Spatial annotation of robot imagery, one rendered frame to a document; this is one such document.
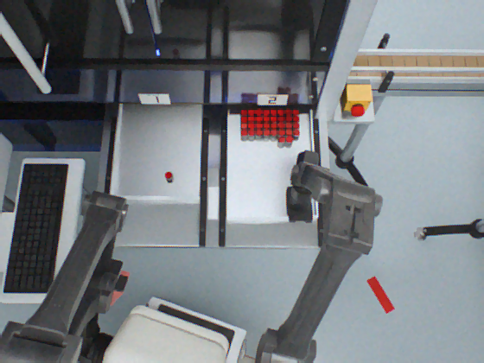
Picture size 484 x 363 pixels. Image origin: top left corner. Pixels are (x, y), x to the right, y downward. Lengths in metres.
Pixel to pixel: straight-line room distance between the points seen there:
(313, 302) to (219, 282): 1.46
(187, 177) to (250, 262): 0.91
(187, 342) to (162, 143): 0.76
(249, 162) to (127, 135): 0.39
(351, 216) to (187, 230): 0.75
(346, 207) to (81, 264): 0.45
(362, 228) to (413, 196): 1.75
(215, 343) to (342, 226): 0.35
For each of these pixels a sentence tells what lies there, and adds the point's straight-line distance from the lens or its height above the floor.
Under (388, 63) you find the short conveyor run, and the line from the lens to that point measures 1.77.
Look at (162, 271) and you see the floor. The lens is 2.44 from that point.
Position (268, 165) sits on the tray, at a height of 0.88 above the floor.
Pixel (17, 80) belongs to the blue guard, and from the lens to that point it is 1.57.
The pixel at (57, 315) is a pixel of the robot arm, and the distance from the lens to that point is 0.86.
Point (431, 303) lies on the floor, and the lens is 2.54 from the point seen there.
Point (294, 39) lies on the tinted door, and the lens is 1.30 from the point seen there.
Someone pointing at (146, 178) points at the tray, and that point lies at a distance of 1.61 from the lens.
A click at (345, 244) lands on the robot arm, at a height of 1.55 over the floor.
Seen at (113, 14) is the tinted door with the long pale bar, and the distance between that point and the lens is 1.25.
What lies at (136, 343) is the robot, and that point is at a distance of 1.03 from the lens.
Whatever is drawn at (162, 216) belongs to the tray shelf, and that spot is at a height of 0.88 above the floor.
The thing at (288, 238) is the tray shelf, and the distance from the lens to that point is 1.55.
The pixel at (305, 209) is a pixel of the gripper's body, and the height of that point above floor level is 1.03.
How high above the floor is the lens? 2.39
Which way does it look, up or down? 68 degrees down
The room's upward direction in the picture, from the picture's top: straight up
